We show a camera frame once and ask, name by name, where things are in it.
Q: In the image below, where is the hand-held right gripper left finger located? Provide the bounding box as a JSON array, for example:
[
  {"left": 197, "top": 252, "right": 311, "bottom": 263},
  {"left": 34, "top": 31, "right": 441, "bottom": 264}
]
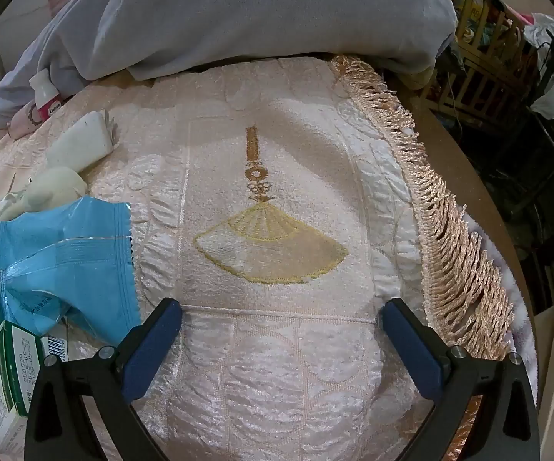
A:
[{"left": 23, "top": 298, "right": 184, "bottom": 461}]

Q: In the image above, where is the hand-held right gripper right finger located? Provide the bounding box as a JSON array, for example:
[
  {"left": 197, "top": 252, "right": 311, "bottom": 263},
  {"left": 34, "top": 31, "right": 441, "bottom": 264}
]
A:
[{"left": 381, "top": 298, "right": 542, "bottom": 461}]

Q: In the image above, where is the blue plastic wrapper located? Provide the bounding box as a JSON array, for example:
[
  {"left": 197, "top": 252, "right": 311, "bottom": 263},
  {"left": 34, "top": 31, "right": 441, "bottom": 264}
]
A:
[{"left": 0, "top": 196, "right": 143, "bottom": 339}]

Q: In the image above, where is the green white carton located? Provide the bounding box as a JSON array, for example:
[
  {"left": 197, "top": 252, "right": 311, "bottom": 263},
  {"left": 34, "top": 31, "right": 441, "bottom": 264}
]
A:
[{"left": 0, "top": 319, "right": 73, "bottom": 457}]

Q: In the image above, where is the white pad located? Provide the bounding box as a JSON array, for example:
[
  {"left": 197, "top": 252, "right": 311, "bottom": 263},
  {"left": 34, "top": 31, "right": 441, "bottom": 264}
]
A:
[{"left": 46, "top": 111, "right": 116, "bottom": 169}]

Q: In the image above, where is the embroidered pink fringed blanket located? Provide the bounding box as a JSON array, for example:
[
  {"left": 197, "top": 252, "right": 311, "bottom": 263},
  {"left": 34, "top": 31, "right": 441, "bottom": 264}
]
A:
[{"left": 0, "top": 55, "right": 522, "bottom": 461}]

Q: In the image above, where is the small pink cloth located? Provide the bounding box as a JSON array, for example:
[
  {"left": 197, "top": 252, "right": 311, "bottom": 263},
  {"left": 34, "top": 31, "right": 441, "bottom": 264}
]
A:
[{"left": 8, "top": 101, "right": 42, "bottom": 138}]

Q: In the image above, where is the white bottle with pink label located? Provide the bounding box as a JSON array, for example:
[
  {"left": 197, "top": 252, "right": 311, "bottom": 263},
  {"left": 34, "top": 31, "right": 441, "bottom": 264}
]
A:
[{"left": 29, "top": 70, "right": 63, "bottom": 123}]

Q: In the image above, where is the wooden crib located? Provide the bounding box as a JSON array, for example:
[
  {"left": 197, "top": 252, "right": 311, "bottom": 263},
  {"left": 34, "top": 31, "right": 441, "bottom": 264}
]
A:
[{"left": 431, "top": 0, "right": 554, "bottom": 126}]

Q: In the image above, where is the grey quilt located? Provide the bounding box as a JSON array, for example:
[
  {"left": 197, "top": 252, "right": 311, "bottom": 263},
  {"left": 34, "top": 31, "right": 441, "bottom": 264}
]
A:
[{"left": 0, "top": 0, "right": 459, "bottom": 142}]

